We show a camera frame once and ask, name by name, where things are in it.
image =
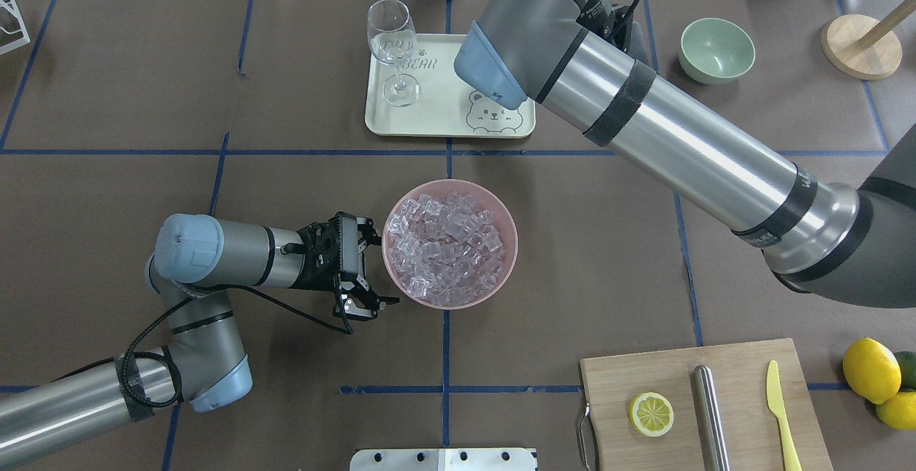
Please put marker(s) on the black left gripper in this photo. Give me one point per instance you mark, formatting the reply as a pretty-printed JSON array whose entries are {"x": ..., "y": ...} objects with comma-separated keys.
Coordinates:
[{"x": 315, "y": 275}]

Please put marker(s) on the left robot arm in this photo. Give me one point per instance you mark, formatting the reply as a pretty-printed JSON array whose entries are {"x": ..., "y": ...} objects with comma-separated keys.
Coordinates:
[{"x": 193, "y": 352}]

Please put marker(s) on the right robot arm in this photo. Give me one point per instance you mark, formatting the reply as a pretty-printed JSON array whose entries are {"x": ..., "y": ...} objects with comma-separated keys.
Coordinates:
[{"x": 853, "y": 245}]

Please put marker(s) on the clear ice cubes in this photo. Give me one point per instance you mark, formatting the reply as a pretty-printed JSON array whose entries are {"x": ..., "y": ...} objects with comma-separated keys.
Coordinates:
[{"x": 451, "y": 245}]

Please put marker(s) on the pink bowl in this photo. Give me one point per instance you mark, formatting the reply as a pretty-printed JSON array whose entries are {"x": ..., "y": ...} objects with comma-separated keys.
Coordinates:
[{"x": 450, "y": 243}]

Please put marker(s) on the cream bear tray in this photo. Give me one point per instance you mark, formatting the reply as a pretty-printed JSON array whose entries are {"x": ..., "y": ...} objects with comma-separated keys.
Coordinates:
[{"x": 447, "y": 106}]

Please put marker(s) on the clear wine glass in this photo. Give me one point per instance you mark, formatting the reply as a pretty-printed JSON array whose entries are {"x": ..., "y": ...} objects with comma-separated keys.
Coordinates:
[{"x": 392, "y": 39}]

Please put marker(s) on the lemon half slice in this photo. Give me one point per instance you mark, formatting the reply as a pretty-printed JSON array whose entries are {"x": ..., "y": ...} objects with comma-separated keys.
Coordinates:
[{"x": 651, "y": 414}]

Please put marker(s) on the steel cylinder tool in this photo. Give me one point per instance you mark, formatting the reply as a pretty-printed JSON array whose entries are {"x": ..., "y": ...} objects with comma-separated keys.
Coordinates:
[{"x": 709, "y": 418}]

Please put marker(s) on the wooden cutting board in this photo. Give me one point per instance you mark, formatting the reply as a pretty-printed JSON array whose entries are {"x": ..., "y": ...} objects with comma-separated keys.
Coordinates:
[{"x": 750, "y": 431}]

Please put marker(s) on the green bowl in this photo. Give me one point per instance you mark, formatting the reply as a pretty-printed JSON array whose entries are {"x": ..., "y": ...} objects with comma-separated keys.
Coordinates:
[{"x": 714, "y": 51}]

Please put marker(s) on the yellow plastic knife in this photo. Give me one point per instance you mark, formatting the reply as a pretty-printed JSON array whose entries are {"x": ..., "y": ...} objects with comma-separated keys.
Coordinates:
[{"x": 776, "y": 405}]

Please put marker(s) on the yellow lemon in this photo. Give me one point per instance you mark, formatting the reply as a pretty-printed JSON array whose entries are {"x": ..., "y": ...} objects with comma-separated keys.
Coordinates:
[
  {"x": 872, "y": 371},
  {"x": 898, "y": 412}
]

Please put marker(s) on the wooden mug tree stand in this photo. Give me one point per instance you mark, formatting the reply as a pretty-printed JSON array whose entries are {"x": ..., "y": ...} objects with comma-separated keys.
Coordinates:
[{"x": 862, "y": 41}]

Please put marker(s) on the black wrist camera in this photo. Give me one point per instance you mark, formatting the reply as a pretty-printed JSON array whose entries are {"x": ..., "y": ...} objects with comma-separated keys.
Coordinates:
[{"x": 349, "y": 254}]

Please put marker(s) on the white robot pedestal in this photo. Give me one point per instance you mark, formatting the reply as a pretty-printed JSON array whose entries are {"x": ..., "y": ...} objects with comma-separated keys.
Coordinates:
[{"x": 462, "y": 458}]

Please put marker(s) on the white wire cup rack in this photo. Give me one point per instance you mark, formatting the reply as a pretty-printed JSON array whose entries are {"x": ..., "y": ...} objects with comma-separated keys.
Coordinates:
[{"x": 14, "y": 32}]

